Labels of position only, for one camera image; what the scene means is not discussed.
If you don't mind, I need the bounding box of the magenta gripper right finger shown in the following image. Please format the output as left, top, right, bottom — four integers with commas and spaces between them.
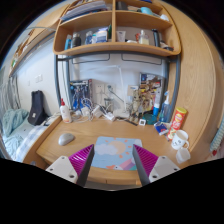
132, 144, 181, 187

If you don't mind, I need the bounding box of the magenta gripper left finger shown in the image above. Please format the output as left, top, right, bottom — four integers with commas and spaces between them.
45, 143, 96, 188

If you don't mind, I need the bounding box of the grey computer mouse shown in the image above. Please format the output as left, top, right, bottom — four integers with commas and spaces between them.
58, 133, 75, 146

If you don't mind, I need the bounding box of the pastel cartoon mouse pad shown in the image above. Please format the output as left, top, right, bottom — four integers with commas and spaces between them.
92, 136, 142, 171

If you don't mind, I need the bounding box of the small translucent cup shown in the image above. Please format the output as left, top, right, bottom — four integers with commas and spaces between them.
176, 148, 191, 164

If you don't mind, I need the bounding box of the small white cube clock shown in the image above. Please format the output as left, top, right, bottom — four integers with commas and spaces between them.
139, 119, 146, 126

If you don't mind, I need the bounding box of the white mug with face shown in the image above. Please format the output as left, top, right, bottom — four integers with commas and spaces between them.
171, 130, 189, 150

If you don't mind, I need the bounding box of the blue spray bottle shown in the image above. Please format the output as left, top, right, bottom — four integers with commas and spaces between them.
159, 91, 170, 122

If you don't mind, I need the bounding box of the white lotion pump bottle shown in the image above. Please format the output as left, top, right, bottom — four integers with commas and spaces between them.
60, 100, 72, 123

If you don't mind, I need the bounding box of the white power strip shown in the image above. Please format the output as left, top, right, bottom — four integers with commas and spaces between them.
104, 113, 115, 121

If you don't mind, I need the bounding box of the white desk lamp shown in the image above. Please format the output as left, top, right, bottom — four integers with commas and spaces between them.
107, 65, 129, 118

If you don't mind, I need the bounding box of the red yellow chips can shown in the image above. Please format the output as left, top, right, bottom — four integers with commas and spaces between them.
167, 107, 187, 140

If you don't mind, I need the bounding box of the black backpack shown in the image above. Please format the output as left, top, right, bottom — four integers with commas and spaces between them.
28, 90, 48, 126

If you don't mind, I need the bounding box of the blue poster box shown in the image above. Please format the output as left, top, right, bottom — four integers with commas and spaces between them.
70, 79, 93, 111

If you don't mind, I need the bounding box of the teal blanket on bed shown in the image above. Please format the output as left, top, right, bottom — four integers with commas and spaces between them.
2, 109, 29, 160

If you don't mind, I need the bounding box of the wooden wall shelf unit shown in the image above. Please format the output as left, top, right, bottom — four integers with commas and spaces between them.
53, 0, 181, 57

